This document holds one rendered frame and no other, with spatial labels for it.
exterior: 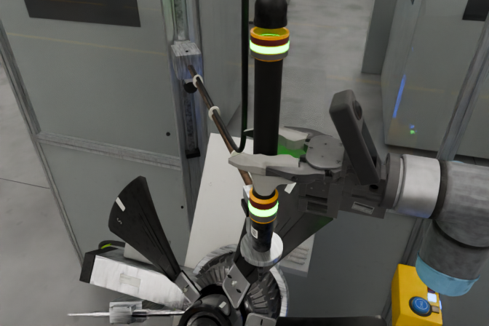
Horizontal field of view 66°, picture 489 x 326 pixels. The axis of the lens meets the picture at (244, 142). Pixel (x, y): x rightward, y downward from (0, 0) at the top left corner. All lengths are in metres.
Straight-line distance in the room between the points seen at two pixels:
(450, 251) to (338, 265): 1.22
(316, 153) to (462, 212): 0.18
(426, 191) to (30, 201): 3.01
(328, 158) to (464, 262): 0.21
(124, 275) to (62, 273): 1.61
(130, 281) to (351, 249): 0.94
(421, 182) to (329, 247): 1.21
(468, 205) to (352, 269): 1.29
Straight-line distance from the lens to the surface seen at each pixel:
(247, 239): 0.64
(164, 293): 1.03
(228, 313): 0.81
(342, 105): 0.43
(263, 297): 0.95
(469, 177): 0.50
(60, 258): 2.75
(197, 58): 1.05
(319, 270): 1.80
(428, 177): 0.49
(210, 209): 1.07
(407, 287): 1.15
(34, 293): 2.64
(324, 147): 0.50
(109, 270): 1.09
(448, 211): 0.50
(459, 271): 0.57
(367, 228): 1.57
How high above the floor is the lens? 1.95
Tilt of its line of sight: 34 degrees down
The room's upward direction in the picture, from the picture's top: straight up
